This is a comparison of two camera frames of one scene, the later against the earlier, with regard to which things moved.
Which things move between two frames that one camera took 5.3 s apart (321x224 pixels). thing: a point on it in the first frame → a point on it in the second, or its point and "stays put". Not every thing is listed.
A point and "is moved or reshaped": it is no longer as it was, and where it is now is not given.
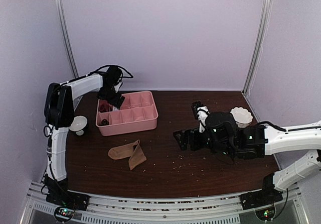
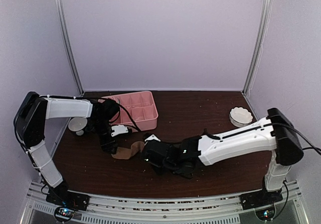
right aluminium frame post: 267,10 stays put
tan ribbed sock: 133,151 is moved or reshaped
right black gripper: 184,134 → 161,172
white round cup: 78,124 stays put
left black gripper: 114,102 → 107,144
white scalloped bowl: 243,117 stays put
